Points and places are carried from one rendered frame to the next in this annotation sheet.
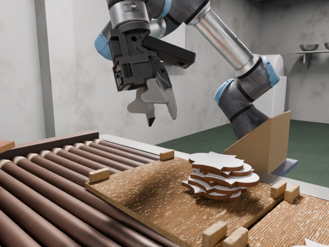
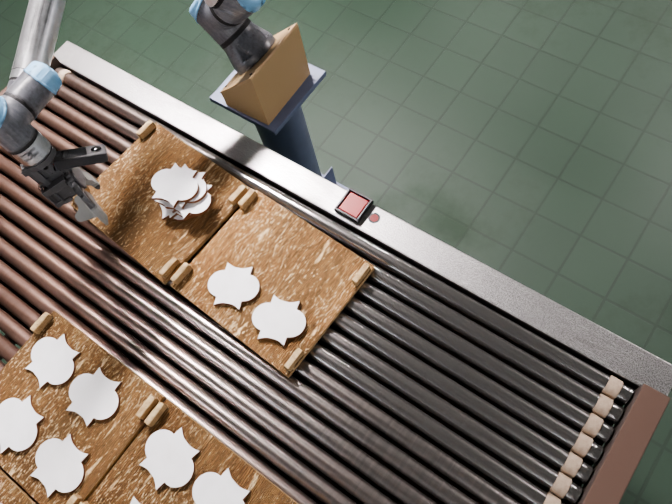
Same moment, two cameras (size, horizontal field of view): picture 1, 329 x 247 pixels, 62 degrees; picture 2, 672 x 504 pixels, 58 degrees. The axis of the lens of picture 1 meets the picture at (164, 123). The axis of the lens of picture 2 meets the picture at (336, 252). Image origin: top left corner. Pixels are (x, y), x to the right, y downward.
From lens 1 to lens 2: 1.31 m
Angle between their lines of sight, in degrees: 53
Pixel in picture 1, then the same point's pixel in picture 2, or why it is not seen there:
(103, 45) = not seen: hidden behind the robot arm
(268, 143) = (257, 100)
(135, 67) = (59, 192)
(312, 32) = not seen: outside the picture
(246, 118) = (234, 52)
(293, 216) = (237, 232)
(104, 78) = not seen: outside the picture
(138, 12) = (36, 156)
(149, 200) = (128, 226)
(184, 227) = (153, 258)
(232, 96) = (210, 23)
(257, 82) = (232, 13)
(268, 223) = (214, 243)
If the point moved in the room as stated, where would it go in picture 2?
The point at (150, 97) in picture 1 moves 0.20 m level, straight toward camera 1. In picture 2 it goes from (82, 217) to (79, 296)
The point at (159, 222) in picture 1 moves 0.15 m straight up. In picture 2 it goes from (135, 254) to (109, 229)
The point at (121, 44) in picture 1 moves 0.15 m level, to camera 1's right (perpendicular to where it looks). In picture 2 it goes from (38, 178) to (102, 167)
